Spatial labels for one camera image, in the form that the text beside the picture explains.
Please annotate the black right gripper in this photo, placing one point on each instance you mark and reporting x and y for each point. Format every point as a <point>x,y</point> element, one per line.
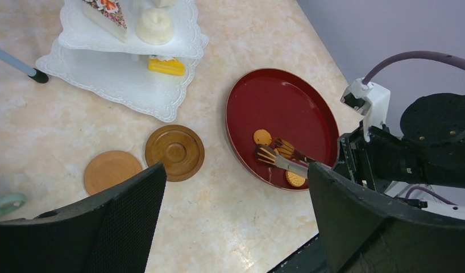
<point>380,161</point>

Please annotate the white roll cake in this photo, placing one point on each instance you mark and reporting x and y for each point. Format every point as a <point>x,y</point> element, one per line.
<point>164,3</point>

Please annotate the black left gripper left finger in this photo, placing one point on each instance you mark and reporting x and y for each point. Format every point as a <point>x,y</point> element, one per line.
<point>111,231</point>

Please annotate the white strawberry cake slice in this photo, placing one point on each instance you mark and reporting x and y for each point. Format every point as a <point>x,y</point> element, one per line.
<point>108,15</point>

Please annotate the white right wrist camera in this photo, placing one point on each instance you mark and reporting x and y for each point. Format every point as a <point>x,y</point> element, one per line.
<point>370,100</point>

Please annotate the metal serving tongs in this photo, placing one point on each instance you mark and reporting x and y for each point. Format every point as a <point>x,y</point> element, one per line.
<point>270,157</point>

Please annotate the light wooden coaster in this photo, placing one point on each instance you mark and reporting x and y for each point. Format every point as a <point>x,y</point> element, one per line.
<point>109,169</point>

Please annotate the white three-tier cake stand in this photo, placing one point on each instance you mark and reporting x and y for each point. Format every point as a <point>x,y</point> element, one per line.
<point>88,57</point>

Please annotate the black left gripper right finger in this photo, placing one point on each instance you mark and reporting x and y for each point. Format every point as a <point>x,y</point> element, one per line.
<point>364,231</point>

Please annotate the red round tray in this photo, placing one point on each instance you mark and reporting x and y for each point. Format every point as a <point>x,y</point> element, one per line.
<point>287,107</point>

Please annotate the dark wooden saucer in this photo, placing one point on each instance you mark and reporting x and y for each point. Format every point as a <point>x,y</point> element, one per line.
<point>178,148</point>

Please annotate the orange chip cookie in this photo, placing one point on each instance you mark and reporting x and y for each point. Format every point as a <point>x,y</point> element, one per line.
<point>262,136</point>

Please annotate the orange fish-shaped cookie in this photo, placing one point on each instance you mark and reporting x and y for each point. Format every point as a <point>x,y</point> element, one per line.
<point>284,148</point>

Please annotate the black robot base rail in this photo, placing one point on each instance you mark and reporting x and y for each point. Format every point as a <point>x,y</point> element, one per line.
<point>310,257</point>

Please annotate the white round mousse cake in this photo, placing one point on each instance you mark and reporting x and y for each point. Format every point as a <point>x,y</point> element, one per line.
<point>155,27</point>

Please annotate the round tan biscuit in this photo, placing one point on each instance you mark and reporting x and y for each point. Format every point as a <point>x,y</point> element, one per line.
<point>294,180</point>

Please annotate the yellow cake slice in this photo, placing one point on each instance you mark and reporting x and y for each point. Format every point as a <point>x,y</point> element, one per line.
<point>167,65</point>

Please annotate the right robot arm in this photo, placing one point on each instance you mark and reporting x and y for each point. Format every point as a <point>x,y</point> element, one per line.
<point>429,155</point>

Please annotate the mint green cup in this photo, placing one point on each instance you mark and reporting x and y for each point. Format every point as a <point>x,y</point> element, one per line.
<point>12,202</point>

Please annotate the light blue tripod stand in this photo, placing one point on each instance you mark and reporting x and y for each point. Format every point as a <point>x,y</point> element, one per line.
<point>33,73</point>

